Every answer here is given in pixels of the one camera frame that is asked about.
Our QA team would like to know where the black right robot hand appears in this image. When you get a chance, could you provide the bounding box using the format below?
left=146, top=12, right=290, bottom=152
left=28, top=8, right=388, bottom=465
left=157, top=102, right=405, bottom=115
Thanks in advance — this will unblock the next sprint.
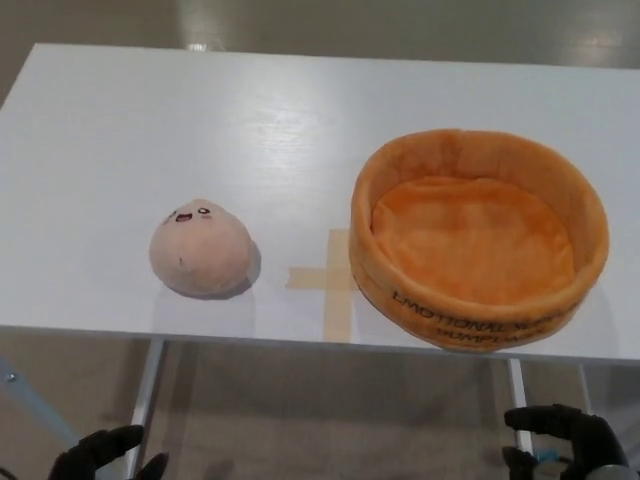
left=502, top=403, right=629, bottom=480

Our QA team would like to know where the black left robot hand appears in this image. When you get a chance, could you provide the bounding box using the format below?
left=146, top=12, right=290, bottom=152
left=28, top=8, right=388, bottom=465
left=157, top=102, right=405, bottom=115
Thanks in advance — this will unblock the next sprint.
left=47, top=424, right=171, bottom=480

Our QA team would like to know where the light blue metal bar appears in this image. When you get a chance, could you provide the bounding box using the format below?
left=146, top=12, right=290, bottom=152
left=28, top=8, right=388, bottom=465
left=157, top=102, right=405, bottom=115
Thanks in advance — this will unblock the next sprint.
left=0, top=353, right=84, bottom=454

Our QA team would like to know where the long beige tape strip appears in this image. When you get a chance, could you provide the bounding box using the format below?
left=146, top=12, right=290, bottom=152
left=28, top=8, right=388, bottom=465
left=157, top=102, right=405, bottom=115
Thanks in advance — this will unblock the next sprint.
left=322, top=228, right=355, bottom=344

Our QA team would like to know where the pink round plush toy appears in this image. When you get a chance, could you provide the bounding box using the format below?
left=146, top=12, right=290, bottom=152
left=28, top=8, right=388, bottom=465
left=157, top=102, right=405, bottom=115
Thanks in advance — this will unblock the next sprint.
left=148, top=196, right=257, bottom=301

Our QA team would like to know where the orange plush round basket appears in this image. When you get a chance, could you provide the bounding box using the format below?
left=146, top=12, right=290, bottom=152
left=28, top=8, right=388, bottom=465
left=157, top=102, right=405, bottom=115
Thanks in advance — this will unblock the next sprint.
left=349, top=127, right=612, bottom=355

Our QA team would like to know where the white table leg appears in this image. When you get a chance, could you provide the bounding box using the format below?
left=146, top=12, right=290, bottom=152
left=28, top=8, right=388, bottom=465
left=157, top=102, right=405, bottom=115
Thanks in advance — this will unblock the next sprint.
left=122, top=338, right=169, bottom=480
left=577, top=361, right=602, bottom=417
left=505, top=356, right=536, bottom=454

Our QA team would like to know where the short beige tape strip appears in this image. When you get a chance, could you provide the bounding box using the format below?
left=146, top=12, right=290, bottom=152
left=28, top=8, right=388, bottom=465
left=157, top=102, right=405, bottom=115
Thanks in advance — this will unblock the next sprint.
left=285, top=265, right=359, bottom=292

